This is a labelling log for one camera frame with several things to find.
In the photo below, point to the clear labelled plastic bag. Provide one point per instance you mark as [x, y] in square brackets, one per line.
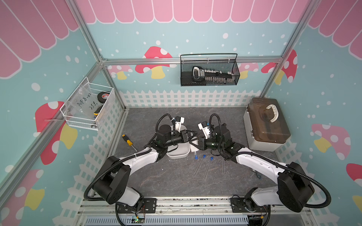
[82, 104]

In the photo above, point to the black socket tool set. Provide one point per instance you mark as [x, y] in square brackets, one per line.
[205, 75]

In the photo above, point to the white wiping cloth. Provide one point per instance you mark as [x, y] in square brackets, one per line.
[194, 145]

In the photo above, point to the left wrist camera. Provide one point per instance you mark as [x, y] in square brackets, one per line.
[178, 121]

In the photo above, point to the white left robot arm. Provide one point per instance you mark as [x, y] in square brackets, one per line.
[110, 183]

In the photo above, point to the black wire mesh basket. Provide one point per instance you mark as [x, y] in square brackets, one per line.
[209, 69]

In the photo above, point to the white rectangular plastic tray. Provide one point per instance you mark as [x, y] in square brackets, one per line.
[178, 148]

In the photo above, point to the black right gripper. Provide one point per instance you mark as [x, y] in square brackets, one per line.
[201, 142]

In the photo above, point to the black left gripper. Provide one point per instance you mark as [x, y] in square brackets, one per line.
[184, 136]

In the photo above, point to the white wire wall basket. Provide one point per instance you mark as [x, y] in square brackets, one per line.
[102, 114]

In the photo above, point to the brown lidded storage box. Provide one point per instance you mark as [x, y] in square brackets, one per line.
[265, 125]

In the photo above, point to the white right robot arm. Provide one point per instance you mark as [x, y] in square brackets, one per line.
[294, 189]

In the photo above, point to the black tape roll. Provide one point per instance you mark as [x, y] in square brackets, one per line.
[102, 97]

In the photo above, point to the yellow black screwdriver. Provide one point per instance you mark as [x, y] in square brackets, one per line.
[129, 142]

